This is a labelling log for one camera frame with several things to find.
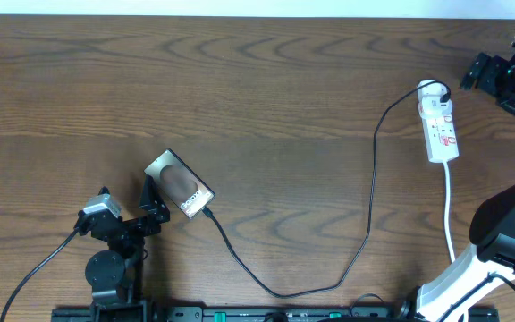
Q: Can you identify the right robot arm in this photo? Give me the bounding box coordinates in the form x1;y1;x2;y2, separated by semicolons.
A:
399;40;515;321

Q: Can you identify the black USB charging cable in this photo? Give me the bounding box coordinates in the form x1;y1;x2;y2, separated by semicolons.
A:
201;80;452;300

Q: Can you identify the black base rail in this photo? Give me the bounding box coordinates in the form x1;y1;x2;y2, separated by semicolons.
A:
51;305;500;322

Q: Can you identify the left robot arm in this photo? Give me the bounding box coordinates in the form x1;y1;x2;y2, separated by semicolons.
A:
75;175;170;321

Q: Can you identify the white power strip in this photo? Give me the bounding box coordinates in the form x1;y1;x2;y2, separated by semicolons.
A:
418;80;459;164

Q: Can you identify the white power strip cord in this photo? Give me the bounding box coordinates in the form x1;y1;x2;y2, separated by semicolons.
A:
442;161;470;322

